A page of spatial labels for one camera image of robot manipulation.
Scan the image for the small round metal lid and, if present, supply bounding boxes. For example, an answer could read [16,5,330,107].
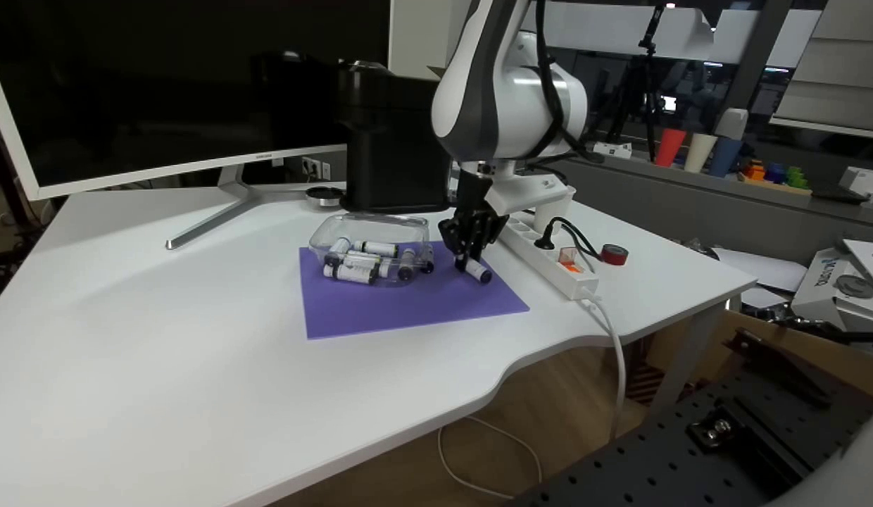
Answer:
[303,183,345,204]

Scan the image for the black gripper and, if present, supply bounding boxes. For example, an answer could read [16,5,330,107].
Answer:
[438,166,510,262]

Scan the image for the white window blinds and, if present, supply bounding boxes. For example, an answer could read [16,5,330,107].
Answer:
[769,0,873,144]

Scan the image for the red plastic cup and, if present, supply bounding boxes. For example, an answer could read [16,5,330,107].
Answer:
[654,127,690,172]

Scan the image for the clear bowl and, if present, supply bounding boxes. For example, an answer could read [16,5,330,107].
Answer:
[306,210,431,285]

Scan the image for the white power strip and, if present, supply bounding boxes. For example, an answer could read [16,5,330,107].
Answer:
[496,210,603,304]

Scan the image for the white power strip cable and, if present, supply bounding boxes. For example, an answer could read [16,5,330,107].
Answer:
[575,289,631,444]

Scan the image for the black perforated breadboard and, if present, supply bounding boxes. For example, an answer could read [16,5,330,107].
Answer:
[510,373,873,507]

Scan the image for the black light stand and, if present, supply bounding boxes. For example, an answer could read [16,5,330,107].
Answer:
[637,0,678,162]

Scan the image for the black power cable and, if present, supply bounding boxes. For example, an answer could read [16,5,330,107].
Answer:
[531,214,607,262]

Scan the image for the white plastic cup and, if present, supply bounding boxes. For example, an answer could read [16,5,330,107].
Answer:
[681,130,719,174]

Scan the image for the blue plastic cup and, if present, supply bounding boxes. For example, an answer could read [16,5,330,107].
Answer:
[707,134,743,181]

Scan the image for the grey table leg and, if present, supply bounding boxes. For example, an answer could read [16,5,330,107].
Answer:
[644,304,728,416]

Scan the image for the grey monitor stand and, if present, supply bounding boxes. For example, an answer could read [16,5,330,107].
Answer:
[164,166,312,252]

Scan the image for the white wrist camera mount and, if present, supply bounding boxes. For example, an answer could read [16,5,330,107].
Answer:
[485,159,579,221]

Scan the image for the white cable loop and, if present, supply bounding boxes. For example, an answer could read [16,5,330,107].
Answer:
[433,412,544,503]

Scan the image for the grey low cabinet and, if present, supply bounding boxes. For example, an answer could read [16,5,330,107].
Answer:
[545,152,873,268]

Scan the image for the black box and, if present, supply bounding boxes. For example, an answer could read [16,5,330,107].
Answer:
[336,59,457,216]

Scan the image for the purple mat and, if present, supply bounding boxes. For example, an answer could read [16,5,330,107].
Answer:
[296,235,531,344]

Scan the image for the stack of printed papers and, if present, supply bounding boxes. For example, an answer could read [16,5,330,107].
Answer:
[788,235,873,331]

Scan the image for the white framed computer monitor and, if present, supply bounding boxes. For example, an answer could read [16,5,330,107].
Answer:
[0,0,392,204]

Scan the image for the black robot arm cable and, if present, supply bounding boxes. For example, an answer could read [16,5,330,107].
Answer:
[531,0,589,157]

